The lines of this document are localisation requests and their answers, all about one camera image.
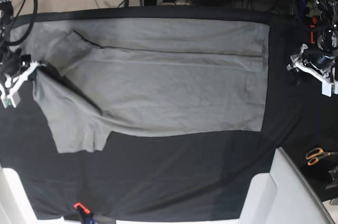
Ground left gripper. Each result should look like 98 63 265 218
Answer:
287 43 337 97

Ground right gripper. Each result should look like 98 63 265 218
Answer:
1 49 46 108

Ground grey T-shirt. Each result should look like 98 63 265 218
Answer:
21 18 270 153

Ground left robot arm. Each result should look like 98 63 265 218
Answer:
287 0 337 97

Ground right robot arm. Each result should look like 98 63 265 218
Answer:
1 0 46 108

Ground red and black clamp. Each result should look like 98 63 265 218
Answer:
309 15 325 44

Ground white plastic container right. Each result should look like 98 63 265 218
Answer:
238 147 334 224

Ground white plastic container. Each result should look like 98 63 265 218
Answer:
238 147 334 224
1 166 37 224

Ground white plastic container left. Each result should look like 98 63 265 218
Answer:
1 166 37 224

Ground black table cloth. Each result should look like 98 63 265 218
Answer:
1 7 337 222

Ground orange blue clamp front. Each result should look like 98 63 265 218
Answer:
73 202 96 224

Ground orange handled scissors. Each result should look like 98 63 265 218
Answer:
305 147 337 166

